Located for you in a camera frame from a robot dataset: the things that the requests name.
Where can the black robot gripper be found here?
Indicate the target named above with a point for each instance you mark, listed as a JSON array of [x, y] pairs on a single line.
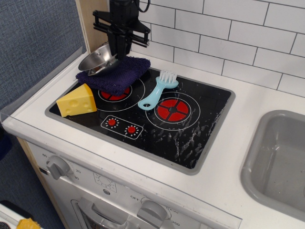
[[122, 26]]

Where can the stainless steel pot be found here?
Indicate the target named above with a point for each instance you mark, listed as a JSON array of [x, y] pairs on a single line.
[[99, 62]]

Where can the purple blue folded cloth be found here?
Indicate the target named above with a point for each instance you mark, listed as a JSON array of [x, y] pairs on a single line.
[[118, 80]]

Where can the light blue dish brush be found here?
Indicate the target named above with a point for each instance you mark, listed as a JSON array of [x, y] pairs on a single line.
[[165, 80]]

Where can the yellow toy cheese wedge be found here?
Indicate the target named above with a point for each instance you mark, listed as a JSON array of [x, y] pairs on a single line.
[[77, 102]]

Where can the black toy stove top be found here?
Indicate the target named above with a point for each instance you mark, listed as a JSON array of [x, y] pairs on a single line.
[[178, 132]]

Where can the grey left oven knob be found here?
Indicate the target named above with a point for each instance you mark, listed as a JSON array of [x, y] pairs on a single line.
[[57, 167]]

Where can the grey oven knob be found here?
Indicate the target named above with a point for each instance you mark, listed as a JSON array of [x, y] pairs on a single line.
[[57, 167], [152, 213]]

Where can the white toy oven front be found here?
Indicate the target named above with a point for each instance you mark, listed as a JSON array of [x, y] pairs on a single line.
[[89, 200]]

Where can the grey right oven knob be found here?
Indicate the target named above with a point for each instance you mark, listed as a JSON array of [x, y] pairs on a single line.
[[152, 213]]

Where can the yellow black object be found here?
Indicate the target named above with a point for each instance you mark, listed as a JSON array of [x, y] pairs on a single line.
[[22, 224]]

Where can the grey sink basin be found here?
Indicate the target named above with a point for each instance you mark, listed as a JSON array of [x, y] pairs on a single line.
[[273, 173]]

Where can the wooden side post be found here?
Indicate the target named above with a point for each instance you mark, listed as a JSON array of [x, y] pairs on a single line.
[[93, 38]]

